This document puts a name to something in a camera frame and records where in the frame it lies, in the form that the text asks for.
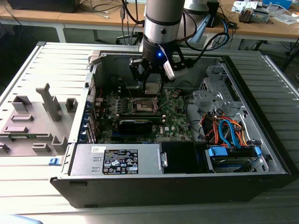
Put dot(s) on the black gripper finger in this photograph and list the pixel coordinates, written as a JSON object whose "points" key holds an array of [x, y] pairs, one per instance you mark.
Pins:
{"points": [[137, 68], [161, 84]]}

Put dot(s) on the silver CPU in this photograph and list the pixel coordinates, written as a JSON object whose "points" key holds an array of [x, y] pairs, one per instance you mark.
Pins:
{"points": [[153, 88]]}

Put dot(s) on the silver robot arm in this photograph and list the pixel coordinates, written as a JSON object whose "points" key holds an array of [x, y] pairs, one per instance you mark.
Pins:
{"points": [[161, 21]]}

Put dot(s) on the CPU socket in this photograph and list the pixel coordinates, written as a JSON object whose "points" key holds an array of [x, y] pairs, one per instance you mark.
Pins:
{"points": [[143, 106]]}

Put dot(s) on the copper CPU cooler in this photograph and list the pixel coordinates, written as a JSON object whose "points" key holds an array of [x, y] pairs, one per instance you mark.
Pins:
{"points": [[245, 15]]}

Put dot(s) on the round coin battery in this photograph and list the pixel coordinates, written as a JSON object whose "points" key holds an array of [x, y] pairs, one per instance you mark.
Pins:
{"points": [[175, 94]]}

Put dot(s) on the green motherboard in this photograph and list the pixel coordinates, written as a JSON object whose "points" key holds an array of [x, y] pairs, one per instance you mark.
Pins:
{"points": [[172, 116]]}

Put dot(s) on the metal drive cage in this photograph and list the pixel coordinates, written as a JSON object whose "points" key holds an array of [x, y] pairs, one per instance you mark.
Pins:
{"points": [[210, 98]]}

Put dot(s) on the black graphics card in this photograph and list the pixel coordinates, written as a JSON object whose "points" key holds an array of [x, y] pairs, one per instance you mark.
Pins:
{"points": [[135, 128]]}

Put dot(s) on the black upright box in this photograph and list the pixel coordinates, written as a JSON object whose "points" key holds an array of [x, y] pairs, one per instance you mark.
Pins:
{"points": [[213, 14]]}

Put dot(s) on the black plastic shroud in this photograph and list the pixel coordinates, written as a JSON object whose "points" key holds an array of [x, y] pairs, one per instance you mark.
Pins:
{"points": [[180, 158]]}

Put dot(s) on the grey power supply unit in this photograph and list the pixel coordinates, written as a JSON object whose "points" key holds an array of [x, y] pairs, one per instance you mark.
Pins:
{"points": [[84, 161]]}

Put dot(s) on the black PC case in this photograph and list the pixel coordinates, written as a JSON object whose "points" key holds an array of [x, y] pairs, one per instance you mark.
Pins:
{"points": [[151, 191]]}

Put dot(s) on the hard disk blue carrier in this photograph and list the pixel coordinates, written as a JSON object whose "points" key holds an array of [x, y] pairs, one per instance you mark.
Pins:
{"points": [[233, 165]]}

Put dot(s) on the grey parts rack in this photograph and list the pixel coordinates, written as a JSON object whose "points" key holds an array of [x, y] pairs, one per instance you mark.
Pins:
{"points": [[37, 121]]}

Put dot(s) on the black equipment box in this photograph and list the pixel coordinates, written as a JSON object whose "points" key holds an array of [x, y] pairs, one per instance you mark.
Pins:
{"points": [[42, 5]]}

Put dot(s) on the long wooden desk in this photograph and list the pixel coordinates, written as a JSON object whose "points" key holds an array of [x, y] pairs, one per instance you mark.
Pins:
{"points": [[35, 17]]}

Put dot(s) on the small blue clip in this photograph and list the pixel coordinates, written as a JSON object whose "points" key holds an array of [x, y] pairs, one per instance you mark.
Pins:
{"points": [[54, 161]]}

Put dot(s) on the blue cardboard box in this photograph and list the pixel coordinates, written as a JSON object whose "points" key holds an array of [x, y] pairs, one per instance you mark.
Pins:
{"points": [[278, 3]]}

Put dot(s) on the green RAM stick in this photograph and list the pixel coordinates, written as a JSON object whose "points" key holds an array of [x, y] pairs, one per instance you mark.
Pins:
{"points": [[21, 136]]}

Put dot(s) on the pale blue rounded object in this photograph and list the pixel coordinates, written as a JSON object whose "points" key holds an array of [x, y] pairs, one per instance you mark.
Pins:
{"points": [[16, 220]]}

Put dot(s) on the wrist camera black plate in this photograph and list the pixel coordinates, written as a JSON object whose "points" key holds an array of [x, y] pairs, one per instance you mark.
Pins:
{"points": [[180, 63]]}

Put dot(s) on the grey metal bracket part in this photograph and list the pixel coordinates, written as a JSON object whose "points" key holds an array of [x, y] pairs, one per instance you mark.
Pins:
{"points": [[260, 16]]}

